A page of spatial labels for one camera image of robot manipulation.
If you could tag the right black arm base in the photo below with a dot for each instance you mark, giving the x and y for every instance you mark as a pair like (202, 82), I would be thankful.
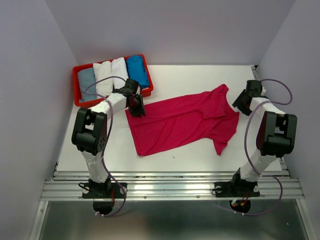
(235, 188)

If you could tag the aluminium mounting rail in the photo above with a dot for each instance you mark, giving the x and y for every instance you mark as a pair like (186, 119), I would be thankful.
(170, 186)

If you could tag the grey rolled t-shirt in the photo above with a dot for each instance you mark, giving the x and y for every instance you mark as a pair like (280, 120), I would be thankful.
(86, 77)

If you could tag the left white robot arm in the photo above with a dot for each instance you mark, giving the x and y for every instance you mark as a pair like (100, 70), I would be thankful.
(92, 128)

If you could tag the red plastic tray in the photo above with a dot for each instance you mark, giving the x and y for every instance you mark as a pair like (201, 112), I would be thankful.
(77, 95)

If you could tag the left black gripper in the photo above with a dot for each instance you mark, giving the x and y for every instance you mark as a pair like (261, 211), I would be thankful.
(140, 110)

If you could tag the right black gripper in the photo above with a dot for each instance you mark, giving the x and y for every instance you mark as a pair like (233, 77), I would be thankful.
(237, 102)

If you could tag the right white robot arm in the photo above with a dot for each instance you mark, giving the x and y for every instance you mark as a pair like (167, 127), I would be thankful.
(276, 134)

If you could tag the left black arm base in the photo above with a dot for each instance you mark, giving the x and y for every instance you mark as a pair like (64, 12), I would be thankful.
(107, 190)

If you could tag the pink t-shirt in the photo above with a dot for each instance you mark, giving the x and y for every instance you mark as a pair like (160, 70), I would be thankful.
(182, 120)

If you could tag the white textured rolled t-shirt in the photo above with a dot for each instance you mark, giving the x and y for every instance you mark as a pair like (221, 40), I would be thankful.
(101, 71)

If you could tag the blue rolled t-shirt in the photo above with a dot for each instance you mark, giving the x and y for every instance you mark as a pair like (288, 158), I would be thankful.
(136, 70)

